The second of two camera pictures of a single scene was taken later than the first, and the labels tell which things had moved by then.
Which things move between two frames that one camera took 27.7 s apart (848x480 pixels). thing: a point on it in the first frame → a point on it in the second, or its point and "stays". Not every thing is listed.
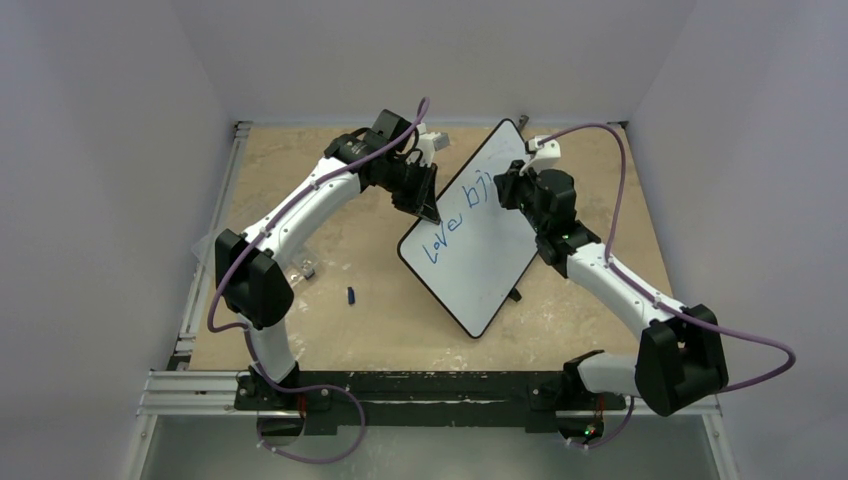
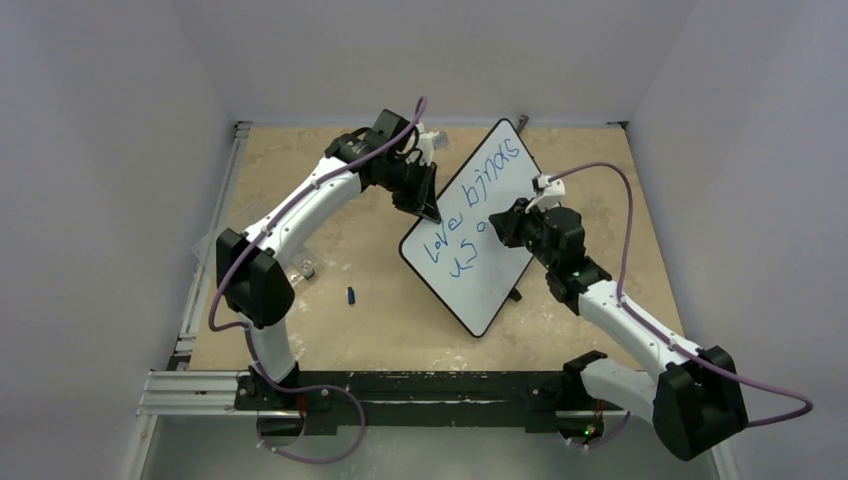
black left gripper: (420, 203) stays
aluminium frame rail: (172, 390) stays
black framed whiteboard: (473, 260) stays
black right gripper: (515, 187) → (519, 228)
